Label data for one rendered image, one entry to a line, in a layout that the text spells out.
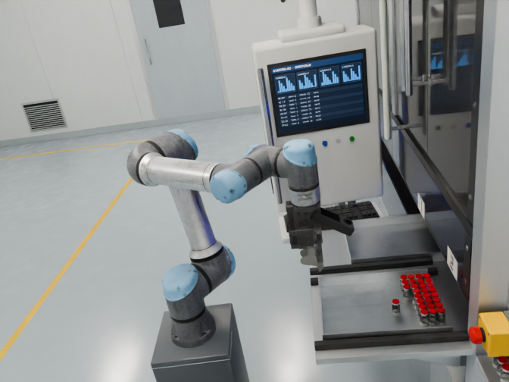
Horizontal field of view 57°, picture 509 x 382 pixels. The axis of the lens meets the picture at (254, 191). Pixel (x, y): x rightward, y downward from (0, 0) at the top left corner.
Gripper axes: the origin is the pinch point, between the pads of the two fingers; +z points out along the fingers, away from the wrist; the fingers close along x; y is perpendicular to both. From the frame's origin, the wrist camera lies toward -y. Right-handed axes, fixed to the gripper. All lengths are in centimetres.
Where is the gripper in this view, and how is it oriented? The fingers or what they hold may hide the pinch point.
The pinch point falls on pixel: (322, 266)
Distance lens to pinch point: 126.6
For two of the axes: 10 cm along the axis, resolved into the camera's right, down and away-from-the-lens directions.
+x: -0.7, 4.4, -9.0
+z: 1.6, 8.9, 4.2
